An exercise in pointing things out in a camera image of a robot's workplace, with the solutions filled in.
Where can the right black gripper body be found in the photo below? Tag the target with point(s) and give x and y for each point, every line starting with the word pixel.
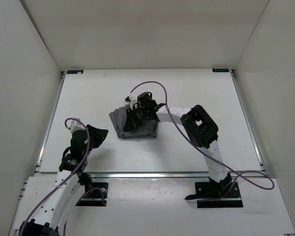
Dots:
pixel 143 112

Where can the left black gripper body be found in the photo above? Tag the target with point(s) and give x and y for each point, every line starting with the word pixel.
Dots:
pixel 85 150

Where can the grey pleated skirt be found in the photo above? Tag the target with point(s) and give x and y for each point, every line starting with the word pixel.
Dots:
pixel 148 129

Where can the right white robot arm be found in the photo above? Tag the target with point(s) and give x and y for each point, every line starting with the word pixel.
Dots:
pixel 201 132

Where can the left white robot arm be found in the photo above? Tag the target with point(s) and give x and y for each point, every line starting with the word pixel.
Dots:
pixel 49 216

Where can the left blue corner label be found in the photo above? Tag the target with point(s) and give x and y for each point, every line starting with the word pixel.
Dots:
pixel 74 72

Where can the blue corner label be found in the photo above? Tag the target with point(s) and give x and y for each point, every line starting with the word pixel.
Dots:
pixel 220 70
pixel 74 72

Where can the right blue corner label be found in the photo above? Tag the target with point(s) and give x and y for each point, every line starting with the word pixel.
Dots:
pixel 220 70

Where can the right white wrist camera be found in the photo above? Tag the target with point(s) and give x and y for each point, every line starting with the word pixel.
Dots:
pixel 131 101

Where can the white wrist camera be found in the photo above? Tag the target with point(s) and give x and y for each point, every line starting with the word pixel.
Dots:
pixel 131 101
pixel 75 126

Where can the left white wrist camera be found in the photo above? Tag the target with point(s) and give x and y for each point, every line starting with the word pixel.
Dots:
pixel 75 126

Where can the aluminium front rail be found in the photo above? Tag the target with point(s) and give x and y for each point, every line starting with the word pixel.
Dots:
pixel 145 174

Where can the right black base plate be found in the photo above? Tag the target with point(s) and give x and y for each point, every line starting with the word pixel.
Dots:
pixel 209 197

